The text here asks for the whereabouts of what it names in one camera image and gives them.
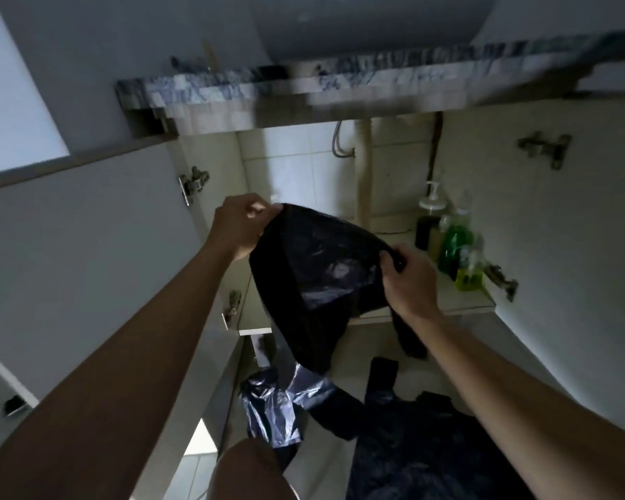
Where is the person's right forearm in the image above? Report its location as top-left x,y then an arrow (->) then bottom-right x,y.
416,313 -> 625,500

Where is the person's right hand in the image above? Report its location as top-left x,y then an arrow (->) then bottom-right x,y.
378,244 -> 444,324

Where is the large dark plastic bag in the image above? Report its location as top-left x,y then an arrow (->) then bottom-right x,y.
346,357 -> 534,500

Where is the marble countertop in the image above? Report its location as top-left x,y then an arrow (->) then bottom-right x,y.
115,30 -> 625,137

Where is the green liquid bottle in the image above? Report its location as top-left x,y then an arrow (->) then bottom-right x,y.
438,191 -> 474,275

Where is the beige drain pipe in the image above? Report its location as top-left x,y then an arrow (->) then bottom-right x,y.
355,119 -> 374,230

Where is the crumpled blue-grey plastic bag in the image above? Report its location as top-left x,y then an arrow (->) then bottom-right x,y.
239,359 -> 340,453

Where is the plain white cabinet door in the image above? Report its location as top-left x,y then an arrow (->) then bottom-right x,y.
436,92 -> 625,439

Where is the yellow liquid bottle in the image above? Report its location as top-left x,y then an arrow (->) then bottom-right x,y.
453,235 -> 485,292

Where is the person's knee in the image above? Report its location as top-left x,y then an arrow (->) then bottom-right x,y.
206,437 -> 298,500

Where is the dark pump dispenser bottle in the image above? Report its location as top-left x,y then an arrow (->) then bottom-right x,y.
415,181 -> 449,252

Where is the black plastic bag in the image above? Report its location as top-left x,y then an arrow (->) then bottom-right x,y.
248,203 -> 429,375

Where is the white cabinet door with handle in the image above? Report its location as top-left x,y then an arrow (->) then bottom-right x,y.
0,134 -> 252,500

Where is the person's left forearm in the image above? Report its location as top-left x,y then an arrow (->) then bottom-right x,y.
0,239 -> 239,500

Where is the person's left hand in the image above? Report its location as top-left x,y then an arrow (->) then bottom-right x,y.
207,193 -> 283,262

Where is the brown pipe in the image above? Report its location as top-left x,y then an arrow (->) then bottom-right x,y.
425,111 -> 444,186

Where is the grey flexible hose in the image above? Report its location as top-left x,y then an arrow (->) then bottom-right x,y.
332,119 -> 356,158

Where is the metal cabinet hinge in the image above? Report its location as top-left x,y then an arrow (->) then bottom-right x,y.
177,166 -> 210,207
221,290 -> 243,330
483,262 -> 519,303
518,131 -> 573,170

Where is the small amber bottle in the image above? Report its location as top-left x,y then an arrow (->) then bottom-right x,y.
428,215 -> 452,262

